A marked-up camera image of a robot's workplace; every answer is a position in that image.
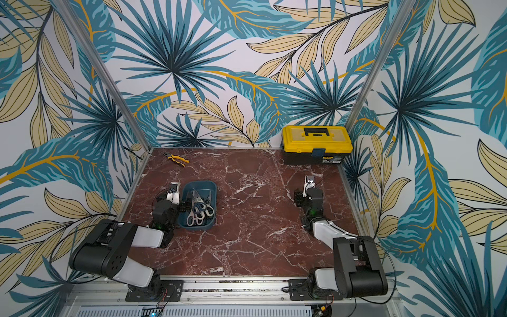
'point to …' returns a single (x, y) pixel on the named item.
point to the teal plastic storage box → (207, 187)
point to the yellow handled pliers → (171, 156)
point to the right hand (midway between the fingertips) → (309, 188)
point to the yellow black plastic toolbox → (315, 144)
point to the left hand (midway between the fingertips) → (178, 192)
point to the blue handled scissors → (199, 207)
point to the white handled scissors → (196, 215)
